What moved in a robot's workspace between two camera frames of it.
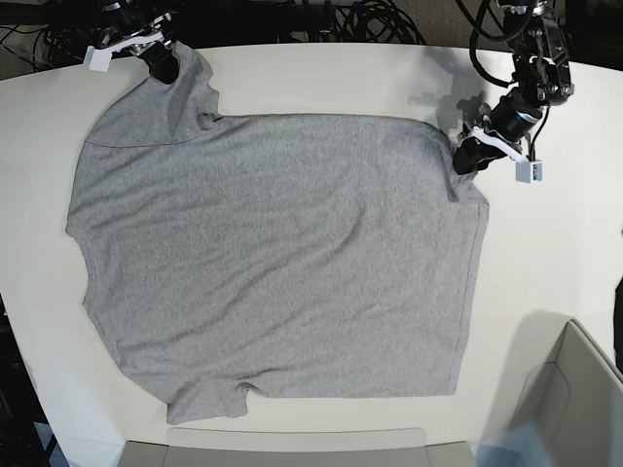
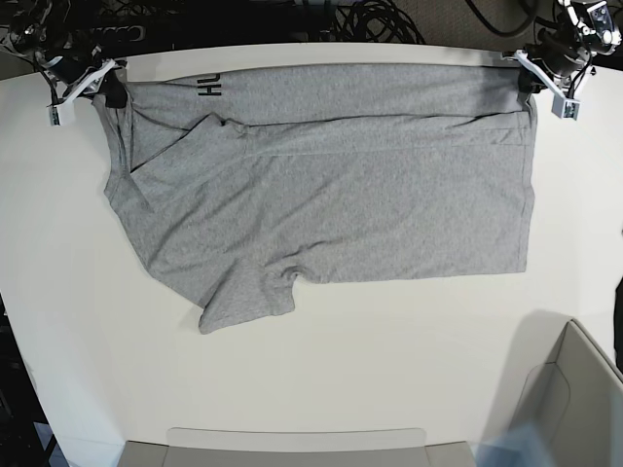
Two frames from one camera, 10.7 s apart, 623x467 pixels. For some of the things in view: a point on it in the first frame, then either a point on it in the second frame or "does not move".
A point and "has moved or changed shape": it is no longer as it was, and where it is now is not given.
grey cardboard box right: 578,401 does not move
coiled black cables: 375,21 does not move
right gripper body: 511,118 → 558,57
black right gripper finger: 480,157 → 528,83
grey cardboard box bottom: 296,447 does not move
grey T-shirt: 305,256 has moved or changed shape
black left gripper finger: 161,63 → 114,90
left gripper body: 156,32 → 80,69
